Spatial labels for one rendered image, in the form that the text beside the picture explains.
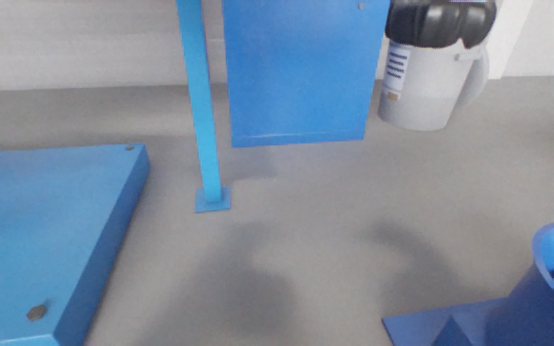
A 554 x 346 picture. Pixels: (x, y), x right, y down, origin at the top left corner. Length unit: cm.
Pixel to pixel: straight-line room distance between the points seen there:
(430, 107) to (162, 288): 159
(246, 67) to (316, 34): 34
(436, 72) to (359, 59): 48
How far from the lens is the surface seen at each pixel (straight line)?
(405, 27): 175
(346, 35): 143
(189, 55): 88
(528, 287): 62
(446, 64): 179
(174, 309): 84
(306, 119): 148
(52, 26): 279
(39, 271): 91
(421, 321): 86
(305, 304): 82
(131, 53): 264
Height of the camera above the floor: 69
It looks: 33 degrees down
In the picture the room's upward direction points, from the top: 1 degrees clockwise
